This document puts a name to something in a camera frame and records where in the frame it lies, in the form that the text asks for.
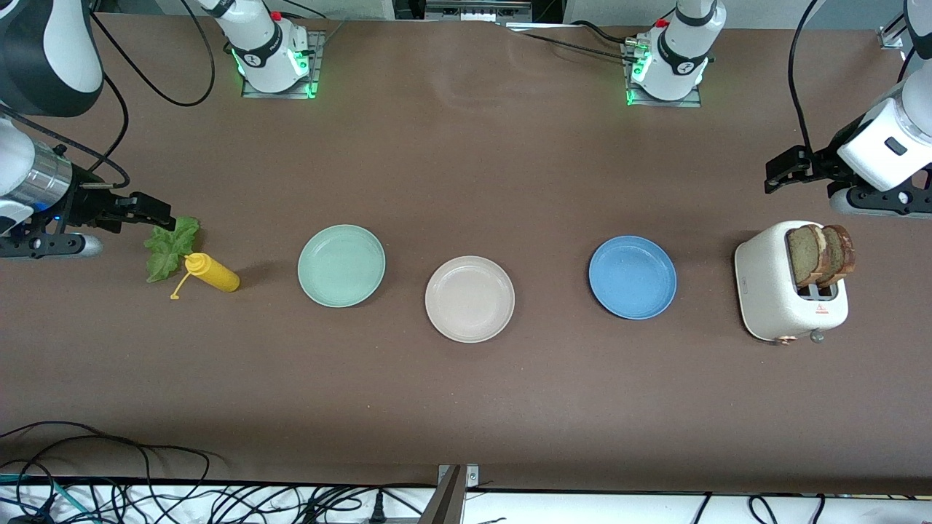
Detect black looped cable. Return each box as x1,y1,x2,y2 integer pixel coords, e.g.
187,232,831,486
0,421,438,524

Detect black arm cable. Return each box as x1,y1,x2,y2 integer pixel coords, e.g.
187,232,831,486
786,0,829,154
0,0,217,190

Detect green lettuce leaf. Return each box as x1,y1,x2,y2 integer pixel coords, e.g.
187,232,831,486
143,215,200,285

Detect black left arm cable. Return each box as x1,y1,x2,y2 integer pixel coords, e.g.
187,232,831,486
786,0,829,154

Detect grey metal beam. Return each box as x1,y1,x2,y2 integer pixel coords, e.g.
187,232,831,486
418,466,468,524

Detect teal cable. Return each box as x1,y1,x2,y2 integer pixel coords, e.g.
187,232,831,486
0,472,82,523

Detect grey metal frame rail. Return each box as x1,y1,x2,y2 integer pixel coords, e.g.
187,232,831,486
426,0,532,23

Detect white two-slot toaster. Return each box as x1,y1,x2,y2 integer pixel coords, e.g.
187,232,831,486
734,221,850,345

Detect brown toasted bread slice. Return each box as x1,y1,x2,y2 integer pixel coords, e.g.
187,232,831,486
820,224,856,286
786,224,828,289

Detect beige plate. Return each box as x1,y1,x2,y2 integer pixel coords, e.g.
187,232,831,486
424,255,516,344

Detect mint green plate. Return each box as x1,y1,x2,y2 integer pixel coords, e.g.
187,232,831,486
297,224,387,309

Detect yellow mustard squeeze bottle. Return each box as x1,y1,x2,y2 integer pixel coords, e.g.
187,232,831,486
170,252,241,301

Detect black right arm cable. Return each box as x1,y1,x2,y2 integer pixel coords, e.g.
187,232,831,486
0,0,217,190

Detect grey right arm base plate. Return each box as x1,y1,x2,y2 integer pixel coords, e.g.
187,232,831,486
242,29,325,100

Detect grey left arm base plate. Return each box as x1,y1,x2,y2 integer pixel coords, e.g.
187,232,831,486
621,40,703,108

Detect blue plate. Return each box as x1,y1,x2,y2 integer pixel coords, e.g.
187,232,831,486
588,235,678,320

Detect black cable on table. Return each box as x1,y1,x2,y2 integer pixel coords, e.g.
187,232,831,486
510,20,641,65

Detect small silver table bracket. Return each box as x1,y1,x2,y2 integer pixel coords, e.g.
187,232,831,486
438,464,481,487

